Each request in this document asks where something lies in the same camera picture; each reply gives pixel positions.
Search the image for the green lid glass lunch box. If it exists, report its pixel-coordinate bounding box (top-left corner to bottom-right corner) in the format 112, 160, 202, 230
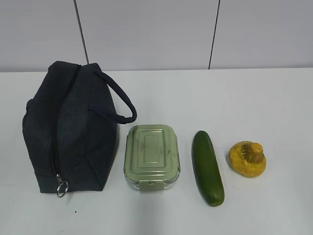
123, 124, 181, 190

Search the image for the green cucumber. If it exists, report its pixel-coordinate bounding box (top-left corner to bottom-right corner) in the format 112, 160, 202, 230
192, 130, 224, 207

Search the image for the dark navy fabric lunch bag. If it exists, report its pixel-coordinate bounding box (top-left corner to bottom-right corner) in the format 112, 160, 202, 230
22, 61, 137, 197

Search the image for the yellow squash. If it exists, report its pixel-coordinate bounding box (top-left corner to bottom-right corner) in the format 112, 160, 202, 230
229, 141, 267, 178

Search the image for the silver zipper pull ring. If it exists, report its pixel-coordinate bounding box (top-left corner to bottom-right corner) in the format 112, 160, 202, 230
55, 174, 69, 198

